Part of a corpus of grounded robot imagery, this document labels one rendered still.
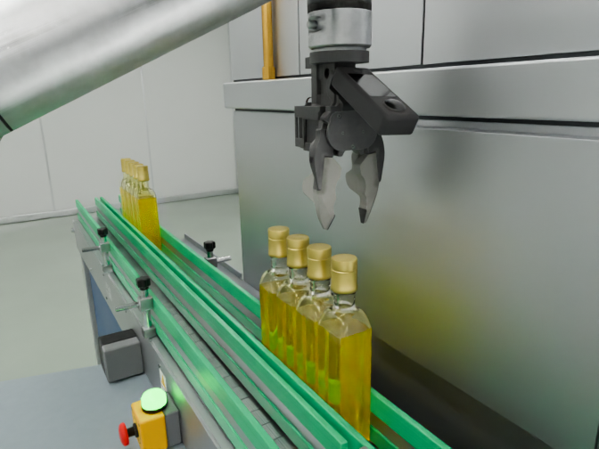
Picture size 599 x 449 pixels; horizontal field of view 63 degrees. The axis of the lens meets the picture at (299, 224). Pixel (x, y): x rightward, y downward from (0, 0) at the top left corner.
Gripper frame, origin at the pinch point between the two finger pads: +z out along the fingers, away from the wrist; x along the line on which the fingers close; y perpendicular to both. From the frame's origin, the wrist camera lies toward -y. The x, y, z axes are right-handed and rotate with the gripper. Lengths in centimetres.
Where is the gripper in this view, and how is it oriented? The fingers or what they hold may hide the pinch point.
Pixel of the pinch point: (348, 217)
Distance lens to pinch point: 61.9
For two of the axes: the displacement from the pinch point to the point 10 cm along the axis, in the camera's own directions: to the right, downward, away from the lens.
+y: -4.9, -2.2, 8.4
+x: -8.7, 1.5, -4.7
